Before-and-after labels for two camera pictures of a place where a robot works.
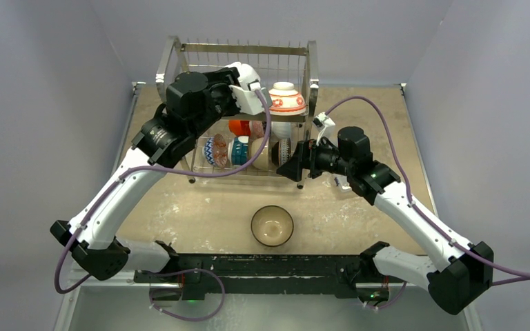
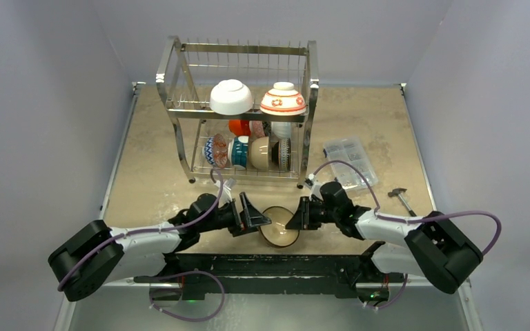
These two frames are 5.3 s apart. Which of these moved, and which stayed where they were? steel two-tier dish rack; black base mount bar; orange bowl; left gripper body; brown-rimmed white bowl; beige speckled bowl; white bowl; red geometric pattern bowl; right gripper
Moved: left gripper body; brown-rimmed white bowl; right gripper
Stayed: beige speckled bowl; black base mount bar; red geometric pattern bowl; steel two-tier dish rack; orange bowl; white bowl
